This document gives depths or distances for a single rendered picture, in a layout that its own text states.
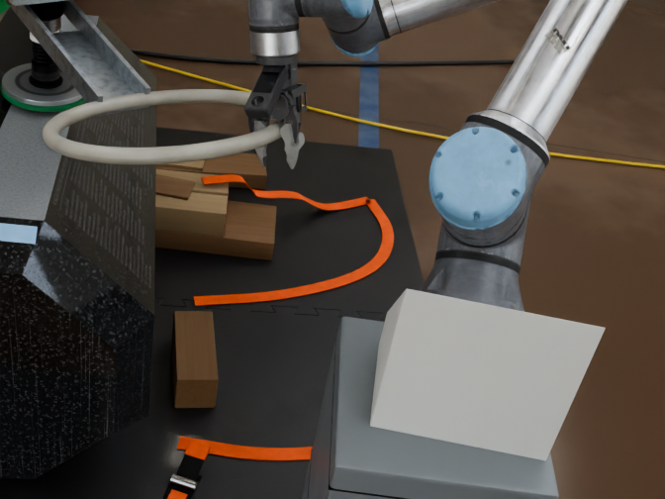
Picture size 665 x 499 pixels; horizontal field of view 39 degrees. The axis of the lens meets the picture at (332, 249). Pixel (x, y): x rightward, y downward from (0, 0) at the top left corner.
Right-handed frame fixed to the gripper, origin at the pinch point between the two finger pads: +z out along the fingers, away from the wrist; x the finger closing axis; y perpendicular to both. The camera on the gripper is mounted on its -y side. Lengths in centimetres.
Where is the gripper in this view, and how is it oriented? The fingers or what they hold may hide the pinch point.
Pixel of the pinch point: (275, 162)
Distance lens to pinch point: 177.5
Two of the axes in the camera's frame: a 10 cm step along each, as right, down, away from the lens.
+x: -9.1, -1.3, 3.9
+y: 4.1, -3.6, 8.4
